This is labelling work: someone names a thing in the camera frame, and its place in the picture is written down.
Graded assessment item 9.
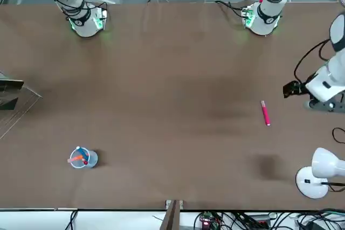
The blue marker pen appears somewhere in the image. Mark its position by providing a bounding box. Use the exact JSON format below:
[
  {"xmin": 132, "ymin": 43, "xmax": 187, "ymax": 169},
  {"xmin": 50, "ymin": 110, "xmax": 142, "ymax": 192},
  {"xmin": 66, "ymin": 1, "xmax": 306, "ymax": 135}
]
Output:
[{"xmin": 76, "ymin": 146, "xmax": 90, "ymax": 161}]

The clear acrylic storage rack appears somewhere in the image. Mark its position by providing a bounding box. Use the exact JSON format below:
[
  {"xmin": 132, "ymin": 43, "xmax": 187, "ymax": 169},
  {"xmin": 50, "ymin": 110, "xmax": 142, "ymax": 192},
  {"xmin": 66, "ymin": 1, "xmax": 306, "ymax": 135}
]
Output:
[{"xmin": 0, "ymin": 71, "xmax": 44, "ymax": 141}]

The black usb hub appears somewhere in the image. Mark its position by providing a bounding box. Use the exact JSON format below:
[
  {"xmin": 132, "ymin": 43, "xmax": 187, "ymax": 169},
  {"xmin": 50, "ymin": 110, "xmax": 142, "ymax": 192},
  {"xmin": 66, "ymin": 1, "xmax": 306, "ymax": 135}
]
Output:
[{"xmin": 250, "ymin": 213, "xmax": 272, "ymax": 228}]

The white desk lamp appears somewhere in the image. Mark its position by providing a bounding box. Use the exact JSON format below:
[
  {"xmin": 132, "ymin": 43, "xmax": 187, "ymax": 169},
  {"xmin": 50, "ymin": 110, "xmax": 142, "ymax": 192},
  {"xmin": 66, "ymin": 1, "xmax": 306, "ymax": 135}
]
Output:
[{"xmin": 295, "ymin": 148, "xmax": 345, "ymax": 199}]

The pink highlighter pen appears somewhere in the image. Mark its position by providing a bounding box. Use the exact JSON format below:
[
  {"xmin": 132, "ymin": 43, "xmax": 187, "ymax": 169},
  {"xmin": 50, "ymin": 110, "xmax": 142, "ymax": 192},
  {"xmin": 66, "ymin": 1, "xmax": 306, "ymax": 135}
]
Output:
[{"xmin": 260, "ymin": 100, "xmax": 271, "ymax": 127}]

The orange marker pen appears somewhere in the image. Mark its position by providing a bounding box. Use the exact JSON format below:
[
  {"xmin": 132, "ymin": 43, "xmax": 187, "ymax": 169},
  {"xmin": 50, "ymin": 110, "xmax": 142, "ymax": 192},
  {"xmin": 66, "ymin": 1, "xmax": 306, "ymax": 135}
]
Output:
[{"xmin": 67, "ymin": 154, "xmax": 85, "ymax": 164}]

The small board with red display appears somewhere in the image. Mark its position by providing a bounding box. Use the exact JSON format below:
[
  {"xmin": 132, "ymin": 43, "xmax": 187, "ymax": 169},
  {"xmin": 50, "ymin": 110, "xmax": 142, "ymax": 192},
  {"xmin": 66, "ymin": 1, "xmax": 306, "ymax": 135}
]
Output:
[{"xmin": 201, "ymin": 211, "xmax": 216, "ymax": 230}]

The clear plastic pen cup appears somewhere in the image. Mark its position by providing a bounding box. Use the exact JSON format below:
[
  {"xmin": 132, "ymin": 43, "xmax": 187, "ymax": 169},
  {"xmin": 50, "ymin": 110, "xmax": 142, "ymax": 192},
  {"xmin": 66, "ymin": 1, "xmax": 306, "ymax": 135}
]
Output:
[{"xmin": 67, "ymin": 146, "xmax": 99, "ymax": 170}]

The black lamp cable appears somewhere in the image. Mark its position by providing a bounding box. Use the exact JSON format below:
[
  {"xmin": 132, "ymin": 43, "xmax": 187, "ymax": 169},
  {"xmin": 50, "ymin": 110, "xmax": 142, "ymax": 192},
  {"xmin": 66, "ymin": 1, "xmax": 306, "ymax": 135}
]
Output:
[{"xmin": 321, "ymin": 127, "xmax": 345, "ymax": 192}]

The dark book with hand cover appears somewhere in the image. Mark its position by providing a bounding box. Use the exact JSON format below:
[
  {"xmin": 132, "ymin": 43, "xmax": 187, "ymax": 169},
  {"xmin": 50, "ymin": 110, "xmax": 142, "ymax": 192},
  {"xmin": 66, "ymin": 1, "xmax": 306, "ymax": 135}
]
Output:
[{"xmin": 0, "ymin": 79, "xmax": 24, "ymax": 111}]

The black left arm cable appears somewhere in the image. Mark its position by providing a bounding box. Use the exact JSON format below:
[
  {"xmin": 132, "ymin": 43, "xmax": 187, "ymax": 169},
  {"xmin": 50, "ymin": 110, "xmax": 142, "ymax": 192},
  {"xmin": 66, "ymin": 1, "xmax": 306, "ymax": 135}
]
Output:
[{"xmin": 293, "ymin": 38, "xmax": 335, "ymax": 85}]

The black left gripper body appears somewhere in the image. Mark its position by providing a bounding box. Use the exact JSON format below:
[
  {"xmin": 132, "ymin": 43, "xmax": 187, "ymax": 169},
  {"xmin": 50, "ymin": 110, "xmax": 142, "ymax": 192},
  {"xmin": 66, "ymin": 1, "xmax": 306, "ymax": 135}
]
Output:
[{"xmin": 282, "ymin": 80, "xmax": 308, "ymax": 99}]

